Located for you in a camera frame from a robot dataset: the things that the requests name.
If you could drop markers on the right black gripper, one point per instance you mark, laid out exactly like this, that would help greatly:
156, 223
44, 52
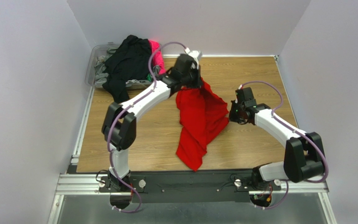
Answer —
236, 112

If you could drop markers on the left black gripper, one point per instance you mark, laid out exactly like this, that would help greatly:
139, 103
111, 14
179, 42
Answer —
196, 76

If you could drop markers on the red t-shirt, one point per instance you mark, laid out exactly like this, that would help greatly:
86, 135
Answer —
203, 116

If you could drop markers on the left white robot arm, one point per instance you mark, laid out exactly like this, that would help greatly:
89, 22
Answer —
120, 123

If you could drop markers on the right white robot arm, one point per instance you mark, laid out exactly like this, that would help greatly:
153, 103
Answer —
304, 152

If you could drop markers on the pink t-shirt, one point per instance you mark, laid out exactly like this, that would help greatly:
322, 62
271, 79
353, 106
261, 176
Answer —
157, 62

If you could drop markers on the clear plastic bin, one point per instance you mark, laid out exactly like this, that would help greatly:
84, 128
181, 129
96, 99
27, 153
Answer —
89, 79

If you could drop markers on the black t-shirt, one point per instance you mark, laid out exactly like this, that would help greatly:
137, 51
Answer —
129, 62

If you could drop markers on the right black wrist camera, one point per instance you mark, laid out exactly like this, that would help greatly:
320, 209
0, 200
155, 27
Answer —
245, 96

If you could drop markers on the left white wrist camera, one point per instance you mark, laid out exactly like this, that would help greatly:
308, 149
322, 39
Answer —
196, 55

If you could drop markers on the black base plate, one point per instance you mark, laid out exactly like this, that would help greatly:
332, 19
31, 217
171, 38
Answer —
228, 185

